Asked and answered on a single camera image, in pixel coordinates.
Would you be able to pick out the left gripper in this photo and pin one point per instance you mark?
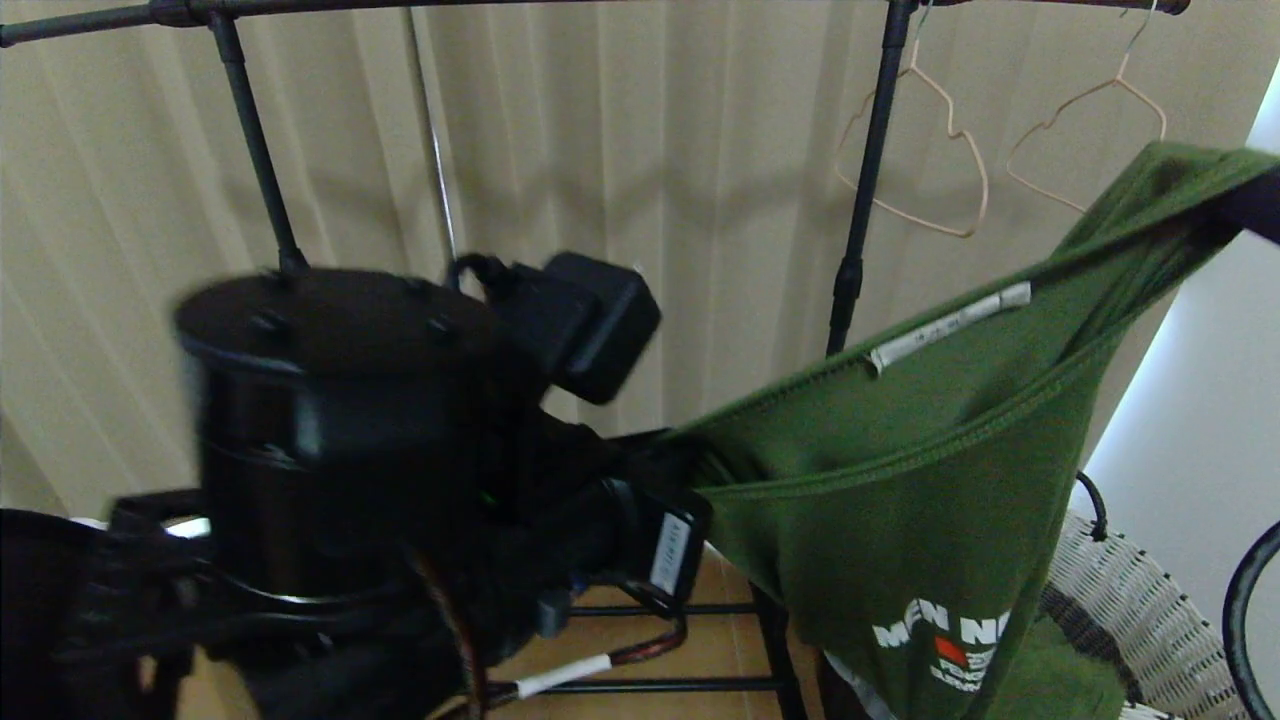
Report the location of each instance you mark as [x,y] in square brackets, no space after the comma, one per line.
[620,530]

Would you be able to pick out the green printed shirt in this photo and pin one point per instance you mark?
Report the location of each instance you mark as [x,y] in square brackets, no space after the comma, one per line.
[900,480]

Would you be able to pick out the pink clothes hanger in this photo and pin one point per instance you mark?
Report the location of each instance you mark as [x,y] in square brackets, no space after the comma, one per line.
[1085,95]
[950,118]

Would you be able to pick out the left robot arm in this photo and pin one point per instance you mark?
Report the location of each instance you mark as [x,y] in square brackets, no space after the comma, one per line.
[330,450]

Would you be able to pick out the black clothes rack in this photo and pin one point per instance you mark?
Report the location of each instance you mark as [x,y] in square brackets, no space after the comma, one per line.
[258,150]

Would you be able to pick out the white laundry basket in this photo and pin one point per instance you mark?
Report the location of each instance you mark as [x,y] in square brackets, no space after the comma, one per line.
[1140,610]

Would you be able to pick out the thin grey curtain wand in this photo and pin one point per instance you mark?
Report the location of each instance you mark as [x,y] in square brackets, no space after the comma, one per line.
[432,140]

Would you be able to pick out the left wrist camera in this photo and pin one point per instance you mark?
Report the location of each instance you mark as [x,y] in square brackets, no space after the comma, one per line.
[590,320]

